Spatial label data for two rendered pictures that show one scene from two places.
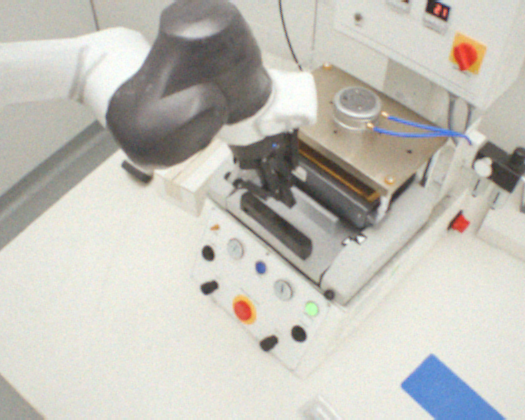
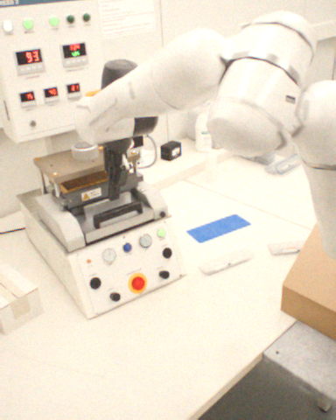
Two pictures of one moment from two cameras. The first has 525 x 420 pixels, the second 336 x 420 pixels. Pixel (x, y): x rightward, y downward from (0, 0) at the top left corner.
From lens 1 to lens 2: 1.04 m
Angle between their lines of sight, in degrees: 61
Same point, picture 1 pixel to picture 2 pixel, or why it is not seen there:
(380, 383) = (197, 248)
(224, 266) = (109, 276)
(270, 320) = (151, 267)
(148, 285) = (91, 341)
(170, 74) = not seen: hidden behind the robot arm
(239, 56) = not seen: hidden behind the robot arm
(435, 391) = (206, 233)
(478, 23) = (92, 82)
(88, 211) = not seen: outside the picture
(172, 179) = (17, 297)
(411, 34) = (65, 111)
